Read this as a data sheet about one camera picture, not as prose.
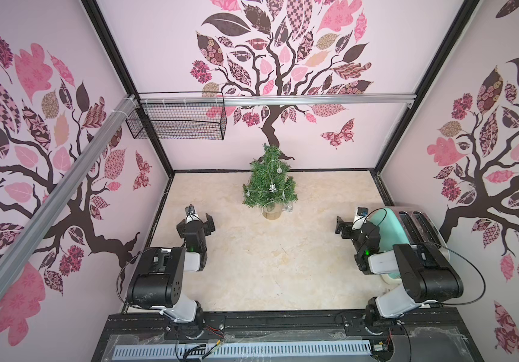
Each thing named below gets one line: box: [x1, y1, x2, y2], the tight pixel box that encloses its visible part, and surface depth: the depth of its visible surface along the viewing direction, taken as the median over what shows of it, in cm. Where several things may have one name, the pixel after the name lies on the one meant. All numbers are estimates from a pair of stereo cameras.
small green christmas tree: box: [242, 143, 298, 221], surface depth 85 cm
